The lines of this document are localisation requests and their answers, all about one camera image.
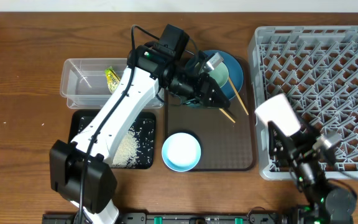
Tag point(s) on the wooden chopstick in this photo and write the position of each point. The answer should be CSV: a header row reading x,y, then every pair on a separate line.
x,y
238,96
226,114

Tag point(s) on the dark blue plate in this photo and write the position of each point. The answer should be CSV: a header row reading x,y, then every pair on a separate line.
x,y
235,72

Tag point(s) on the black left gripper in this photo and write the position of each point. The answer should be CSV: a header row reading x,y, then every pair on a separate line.
x,y
200,89

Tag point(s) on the brown serving tray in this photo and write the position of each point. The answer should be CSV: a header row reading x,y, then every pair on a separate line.
x,y
225,144

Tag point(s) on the pink cup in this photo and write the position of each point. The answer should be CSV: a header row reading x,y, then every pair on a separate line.
x,y
278,110

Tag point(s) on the grey dishwasher rack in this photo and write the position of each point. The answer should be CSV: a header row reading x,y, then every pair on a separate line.
x,y
316,67

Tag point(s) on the clear plastic bin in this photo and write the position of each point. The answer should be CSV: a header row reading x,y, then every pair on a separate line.
x,y
85,86

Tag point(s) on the black tray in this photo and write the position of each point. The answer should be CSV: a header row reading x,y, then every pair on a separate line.
x,y
81,119

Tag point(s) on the pile of rice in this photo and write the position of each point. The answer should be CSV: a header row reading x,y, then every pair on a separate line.
x,y
136,150

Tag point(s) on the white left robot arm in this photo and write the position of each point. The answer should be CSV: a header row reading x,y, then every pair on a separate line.
x,y
80,170

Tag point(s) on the light blue bowl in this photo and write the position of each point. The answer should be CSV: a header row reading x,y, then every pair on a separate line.
x,y
181,152

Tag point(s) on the yellow snack wrapper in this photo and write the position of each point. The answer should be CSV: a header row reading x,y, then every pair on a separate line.
x,y
113,80

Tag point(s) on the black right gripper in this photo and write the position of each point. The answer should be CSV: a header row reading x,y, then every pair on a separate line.
x,y
293,146

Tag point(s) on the mint green bowl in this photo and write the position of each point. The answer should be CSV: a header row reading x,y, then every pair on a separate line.
x,y
220,74

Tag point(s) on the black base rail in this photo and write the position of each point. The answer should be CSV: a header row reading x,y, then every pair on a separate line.
x,y
256,217

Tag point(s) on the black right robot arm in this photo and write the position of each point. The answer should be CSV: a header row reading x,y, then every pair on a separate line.
x,y
327,202

